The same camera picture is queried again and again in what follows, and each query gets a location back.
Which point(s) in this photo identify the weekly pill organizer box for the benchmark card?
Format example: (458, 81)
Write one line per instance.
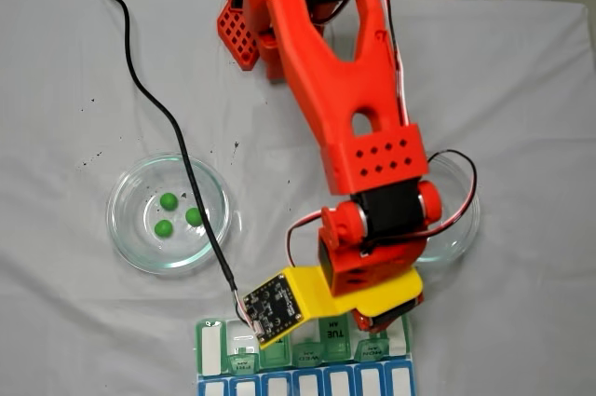
(302, 382)

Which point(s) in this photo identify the glass bowl for red balls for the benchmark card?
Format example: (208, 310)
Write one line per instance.
(465, 237)

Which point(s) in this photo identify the green ball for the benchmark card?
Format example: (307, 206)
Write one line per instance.
(168, 201)
(191, 216)
(164, 228)

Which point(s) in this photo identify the glass bowl for green balls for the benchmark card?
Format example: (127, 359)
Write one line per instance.
(135, 247)

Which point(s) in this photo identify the white tablecloth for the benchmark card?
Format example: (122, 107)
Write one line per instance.
(512, 88)

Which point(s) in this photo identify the black camera board yellow mount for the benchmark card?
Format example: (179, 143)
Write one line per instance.
(272, 305)

